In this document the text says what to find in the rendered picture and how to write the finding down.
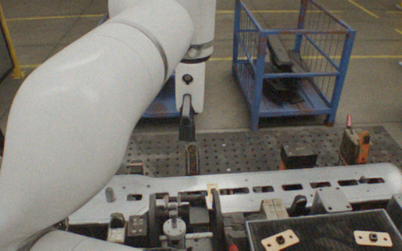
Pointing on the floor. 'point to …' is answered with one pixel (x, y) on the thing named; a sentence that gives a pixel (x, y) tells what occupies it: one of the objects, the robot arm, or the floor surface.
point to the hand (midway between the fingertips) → (188, 123)
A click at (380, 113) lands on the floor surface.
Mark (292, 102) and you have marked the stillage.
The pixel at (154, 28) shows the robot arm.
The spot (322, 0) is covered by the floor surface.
